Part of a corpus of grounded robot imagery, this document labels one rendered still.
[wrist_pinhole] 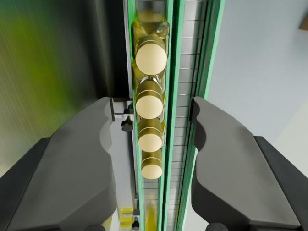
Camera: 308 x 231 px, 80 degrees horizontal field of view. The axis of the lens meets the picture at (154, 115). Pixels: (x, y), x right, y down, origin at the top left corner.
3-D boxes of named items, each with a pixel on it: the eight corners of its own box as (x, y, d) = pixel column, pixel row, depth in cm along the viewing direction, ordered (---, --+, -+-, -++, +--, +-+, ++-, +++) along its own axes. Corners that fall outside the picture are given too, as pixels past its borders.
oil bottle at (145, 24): (137, 12, 42) (128, 23, 24) (162, 12, 42) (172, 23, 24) (138, 39, 45) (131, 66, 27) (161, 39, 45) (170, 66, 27)
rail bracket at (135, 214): (123, 193, 77) (119, 226, 66) (140, 192, 77) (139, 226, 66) (124, 198, 79) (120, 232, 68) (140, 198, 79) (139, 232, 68)
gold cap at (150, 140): (138, 115, 28) (136, 133, 25) (161, 115, 28) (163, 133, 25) (139, 134, 30) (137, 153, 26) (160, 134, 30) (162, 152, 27)
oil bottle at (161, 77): (137, 39, 45) (129, 67, 27) (160, 39, 45) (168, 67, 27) (138, 63, 48) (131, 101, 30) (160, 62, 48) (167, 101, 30)
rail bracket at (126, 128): (111, 95, 53) (101, 121, 42) (135, 95, 53) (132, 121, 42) (113, 107, 55) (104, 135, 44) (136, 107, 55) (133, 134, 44)
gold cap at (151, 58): (135, 35, 22) (133, 42, 18) (165, 35, 22) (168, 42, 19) (137, 64, 24) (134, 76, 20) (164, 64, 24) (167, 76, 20)
